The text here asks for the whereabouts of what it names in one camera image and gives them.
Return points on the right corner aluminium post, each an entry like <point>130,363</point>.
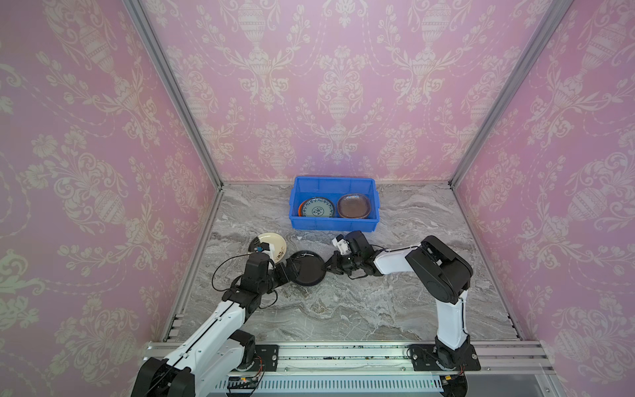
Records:
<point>549,23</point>

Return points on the black round plate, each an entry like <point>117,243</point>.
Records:
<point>308,267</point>

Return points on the brown clear plate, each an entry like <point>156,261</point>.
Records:
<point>354,206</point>

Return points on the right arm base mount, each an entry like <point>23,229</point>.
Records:
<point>429,358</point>

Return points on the left corner aluminium post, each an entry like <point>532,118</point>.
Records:
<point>167,76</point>

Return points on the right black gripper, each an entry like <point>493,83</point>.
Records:
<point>336,260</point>

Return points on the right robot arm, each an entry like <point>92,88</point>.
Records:
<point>444,274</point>

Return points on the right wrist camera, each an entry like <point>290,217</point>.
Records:
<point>342,245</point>

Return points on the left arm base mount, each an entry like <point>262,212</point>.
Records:
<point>265,358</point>

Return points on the blue floral patterned plate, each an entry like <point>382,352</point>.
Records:
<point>318,207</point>

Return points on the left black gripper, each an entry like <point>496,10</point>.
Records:
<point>284,276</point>

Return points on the aluminium frame rail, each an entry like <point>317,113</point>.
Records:
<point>383,369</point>

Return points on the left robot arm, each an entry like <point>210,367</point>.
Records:
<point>219,346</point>

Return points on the blue plastic bin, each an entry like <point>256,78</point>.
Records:
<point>333,188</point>

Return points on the cream plate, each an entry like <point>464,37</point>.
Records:
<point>278,243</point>

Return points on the corner aluminium post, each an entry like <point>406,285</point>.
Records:
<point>167,76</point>
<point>549,23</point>

